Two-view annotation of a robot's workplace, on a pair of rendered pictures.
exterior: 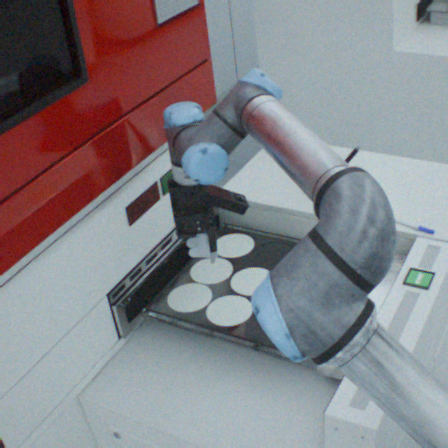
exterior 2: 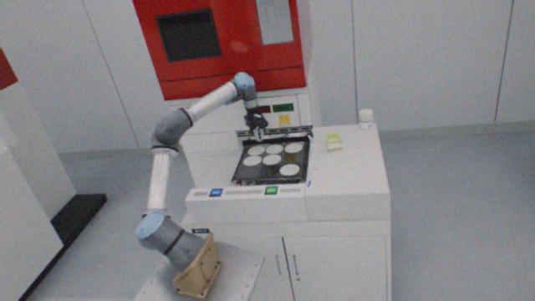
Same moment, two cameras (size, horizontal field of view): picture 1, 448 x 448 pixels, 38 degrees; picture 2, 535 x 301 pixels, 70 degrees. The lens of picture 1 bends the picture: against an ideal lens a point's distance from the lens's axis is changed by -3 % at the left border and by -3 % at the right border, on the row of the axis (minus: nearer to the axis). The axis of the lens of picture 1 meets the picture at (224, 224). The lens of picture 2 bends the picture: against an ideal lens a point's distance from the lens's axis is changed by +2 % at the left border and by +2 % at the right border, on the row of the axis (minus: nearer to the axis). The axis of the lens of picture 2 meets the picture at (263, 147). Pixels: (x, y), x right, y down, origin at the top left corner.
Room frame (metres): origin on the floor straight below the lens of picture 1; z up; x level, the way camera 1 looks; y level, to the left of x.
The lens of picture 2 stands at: (0.58, -1.69, 1.96)
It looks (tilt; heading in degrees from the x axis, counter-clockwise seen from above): 29 degrees down; 71
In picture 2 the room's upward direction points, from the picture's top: 11 degrees counter-clockwise
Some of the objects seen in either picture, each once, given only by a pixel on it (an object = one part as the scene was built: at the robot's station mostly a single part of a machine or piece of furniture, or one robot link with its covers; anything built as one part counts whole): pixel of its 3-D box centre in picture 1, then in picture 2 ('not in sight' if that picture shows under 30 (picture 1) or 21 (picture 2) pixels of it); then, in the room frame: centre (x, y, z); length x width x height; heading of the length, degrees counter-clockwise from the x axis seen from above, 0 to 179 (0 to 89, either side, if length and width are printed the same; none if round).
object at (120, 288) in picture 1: (165, 243); (272, 130); (1.28, 0.14, 0.96); 0.44 x 0.01 x 0.02; 146
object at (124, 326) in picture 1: (171, 266); (274, 140); (1.28, 0.14, 0.89); 0.44 x 0.02 x 0.10; 146
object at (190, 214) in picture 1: (193, 204); (252, 115); (1.15, 0.06, 1.13); 0.09 x 0.08 x 0.12; 96
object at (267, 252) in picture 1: (252, 281); (272, 160); (1.18, -0.05, 0.90); 0.34 x 0.34 x 0.01; 56
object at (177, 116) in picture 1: (186, 134); (247, 88); (1.15, 0.05, 1.29); 0.09 x 0.08 x 0.11; 14
